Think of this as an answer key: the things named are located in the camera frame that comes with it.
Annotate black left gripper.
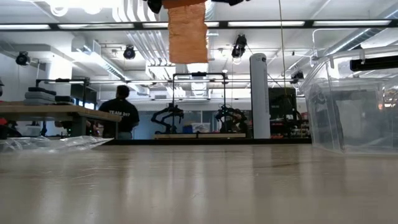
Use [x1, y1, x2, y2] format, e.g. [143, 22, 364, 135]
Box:
[145, 0, 163, 15]

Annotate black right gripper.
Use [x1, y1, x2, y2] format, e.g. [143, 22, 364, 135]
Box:
[211, 0, 250, 7]

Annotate orange cloth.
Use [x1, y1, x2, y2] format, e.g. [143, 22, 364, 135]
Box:
[161, 0, 210, 65]

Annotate clear plastic bag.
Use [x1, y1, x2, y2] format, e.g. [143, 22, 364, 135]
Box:
[0, 136, 114, 154]

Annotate white cylindrical column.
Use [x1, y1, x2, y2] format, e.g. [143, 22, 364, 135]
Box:
[249, 52, 271, 139]

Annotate black cabinet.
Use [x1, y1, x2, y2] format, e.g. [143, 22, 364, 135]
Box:
[269, 86, 298, 139]

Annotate person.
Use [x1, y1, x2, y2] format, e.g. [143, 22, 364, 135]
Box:
[98, 84, 141, 140]

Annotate white plastic container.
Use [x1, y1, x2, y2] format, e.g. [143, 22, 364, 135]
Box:
[190, 122, 211, 134]

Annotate wooden workbench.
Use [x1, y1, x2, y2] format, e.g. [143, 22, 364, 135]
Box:
[0, 104, 123, 140]

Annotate stack of grey pads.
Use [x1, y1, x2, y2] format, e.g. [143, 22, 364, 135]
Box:
[21, 86, 75, 106]

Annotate clear plastic storage bin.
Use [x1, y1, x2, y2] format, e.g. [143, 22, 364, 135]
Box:
[298, 45, 398, 156]

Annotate thin hanging cable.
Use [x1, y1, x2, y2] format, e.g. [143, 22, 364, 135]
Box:
[278, 0, 287, 94]

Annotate black distant rig frame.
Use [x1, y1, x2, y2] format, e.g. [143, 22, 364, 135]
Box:
[172, 72, 227, 135]

